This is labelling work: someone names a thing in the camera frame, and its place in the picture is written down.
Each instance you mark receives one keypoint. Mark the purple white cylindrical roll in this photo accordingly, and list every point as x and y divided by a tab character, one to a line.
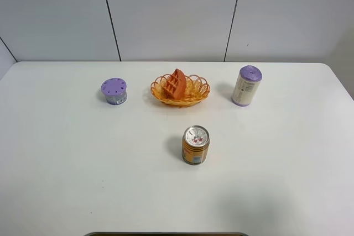
246	85

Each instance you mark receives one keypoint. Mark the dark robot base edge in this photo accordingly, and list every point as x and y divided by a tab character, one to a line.
162	234

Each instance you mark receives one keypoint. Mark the orange drink can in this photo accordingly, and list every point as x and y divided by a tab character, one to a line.
195	145

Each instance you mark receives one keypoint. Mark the purple air freshener jar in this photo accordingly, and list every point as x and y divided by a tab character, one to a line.
114	90

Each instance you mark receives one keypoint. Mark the orange woven basket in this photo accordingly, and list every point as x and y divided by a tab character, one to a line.
197	90

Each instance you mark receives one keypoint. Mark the brown waffle bread piece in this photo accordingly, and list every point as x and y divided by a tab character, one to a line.
175	85

